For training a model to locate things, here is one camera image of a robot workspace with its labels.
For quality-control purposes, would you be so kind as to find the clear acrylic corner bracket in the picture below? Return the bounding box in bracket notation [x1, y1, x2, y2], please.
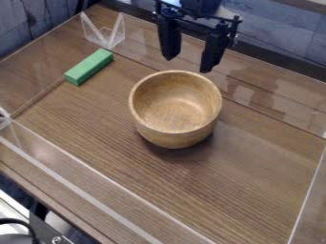
[81, 12, 125, 50]

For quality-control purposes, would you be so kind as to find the black cable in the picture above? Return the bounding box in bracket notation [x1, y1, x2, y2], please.
[0, 217, 42, 244]

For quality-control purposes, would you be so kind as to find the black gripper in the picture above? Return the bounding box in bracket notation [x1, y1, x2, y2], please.
[153, 0, 244, 73]

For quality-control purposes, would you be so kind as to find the wooden bowl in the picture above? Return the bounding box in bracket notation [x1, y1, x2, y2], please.
[129, 70, 224, 149]

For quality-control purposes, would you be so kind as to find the clear acrylic enclosure wall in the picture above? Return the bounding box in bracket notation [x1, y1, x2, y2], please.
[0, 112, 326, 244]

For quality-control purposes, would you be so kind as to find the black metal bracket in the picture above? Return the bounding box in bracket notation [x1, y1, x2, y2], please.
[30, 212, 89, 244]

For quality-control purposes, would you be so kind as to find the green rectangular block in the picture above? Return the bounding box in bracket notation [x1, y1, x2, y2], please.
[65, 49, 114, 86]

